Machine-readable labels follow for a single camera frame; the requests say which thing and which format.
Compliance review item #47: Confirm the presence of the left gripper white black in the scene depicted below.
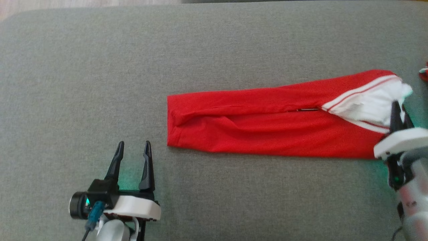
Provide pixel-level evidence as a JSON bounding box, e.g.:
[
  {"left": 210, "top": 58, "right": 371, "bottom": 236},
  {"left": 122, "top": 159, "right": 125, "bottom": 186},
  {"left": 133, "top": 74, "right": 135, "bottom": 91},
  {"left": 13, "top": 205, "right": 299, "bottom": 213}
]
[{"left": 104, "top": 141, "right": 162, "bottom": 241}]

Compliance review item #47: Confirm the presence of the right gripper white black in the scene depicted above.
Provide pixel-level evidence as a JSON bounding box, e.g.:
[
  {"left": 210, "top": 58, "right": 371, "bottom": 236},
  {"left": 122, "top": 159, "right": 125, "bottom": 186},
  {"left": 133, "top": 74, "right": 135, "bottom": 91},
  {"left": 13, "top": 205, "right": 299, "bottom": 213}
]
[{"left": 373, "top": 100, "right": 428, "bottom": 192}]

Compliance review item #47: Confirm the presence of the grey sofa seat cushion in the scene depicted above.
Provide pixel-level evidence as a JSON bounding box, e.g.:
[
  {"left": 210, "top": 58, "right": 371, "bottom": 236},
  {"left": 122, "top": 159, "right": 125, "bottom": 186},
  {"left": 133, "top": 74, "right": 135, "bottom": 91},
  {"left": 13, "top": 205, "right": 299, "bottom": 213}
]
[{"left": 0, "top": 0, "right": 428, "bottom": 241}]

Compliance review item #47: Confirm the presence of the left cable with blue plug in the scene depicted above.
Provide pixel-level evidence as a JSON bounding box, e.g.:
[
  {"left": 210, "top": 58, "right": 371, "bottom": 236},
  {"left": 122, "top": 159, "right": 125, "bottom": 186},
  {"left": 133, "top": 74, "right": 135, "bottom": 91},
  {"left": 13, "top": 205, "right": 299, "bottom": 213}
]
[{"left": 82, "top": 201, "right": 106, "bottom": 241}]

